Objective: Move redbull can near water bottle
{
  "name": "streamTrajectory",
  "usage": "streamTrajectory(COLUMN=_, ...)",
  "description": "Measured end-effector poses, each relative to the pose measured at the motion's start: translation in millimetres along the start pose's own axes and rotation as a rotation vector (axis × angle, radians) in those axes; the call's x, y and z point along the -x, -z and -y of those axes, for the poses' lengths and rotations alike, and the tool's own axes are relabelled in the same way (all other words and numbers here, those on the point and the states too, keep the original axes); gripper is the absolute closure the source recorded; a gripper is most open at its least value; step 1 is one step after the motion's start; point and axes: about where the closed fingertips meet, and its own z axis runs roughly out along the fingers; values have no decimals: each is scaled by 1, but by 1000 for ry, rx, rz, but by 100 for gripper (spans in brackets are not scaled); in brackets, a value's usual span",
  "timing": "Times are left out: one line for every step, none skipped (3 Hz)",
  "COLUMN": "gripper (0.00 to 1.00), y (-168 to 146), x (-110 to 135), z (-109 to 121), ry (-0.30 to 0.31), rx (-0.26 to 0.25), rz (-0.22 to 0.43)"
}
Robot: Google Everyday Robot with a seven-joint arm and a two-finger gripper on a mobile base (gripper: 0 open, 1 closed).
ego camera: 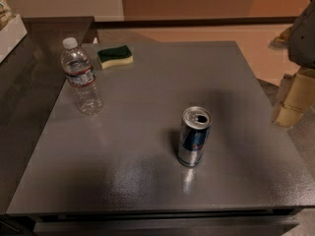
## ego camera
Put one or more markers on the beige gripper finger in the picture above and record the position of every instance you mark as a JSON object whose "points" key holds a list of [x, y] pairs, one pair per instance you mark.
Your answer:
{"points": [[281, 41]]}

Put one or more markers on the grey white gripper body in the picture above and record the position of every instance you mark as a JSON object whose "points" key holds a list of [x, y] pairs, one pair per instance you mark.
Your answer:
{"points": [[303, 38]]}

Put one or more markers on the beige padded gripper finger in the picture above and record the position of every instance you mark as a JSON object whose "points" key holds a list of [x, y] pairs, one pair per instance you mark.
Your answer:
{"points": [[295, 96]]}

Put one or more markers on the silver blue redbull can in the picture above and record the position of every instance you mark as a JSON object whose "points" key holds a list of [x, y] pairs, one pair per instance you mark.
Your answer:
{"points": [[195, 128]]}

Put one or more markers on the clear plastic water bottle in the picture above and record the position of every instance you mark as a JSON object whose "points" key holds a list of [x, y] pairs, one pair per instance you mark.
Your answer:
{"points": [[80, 74]]}

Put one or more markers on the green yellow sponge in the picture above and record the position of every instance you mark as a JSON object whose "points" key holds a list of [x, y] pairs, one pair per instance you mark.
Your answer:
{"points": [[116, 56]]}

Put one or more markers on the grey cabinet drawer front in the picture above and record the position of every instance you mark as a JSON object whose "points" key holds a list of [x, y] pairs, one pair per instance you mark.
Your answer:
{"points": [[256, 225]]}

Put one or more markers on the white box on counter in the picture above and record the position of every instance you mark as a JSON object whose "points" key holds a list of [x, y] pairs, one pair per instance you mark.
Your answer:
{"points": [[11, 35]]}

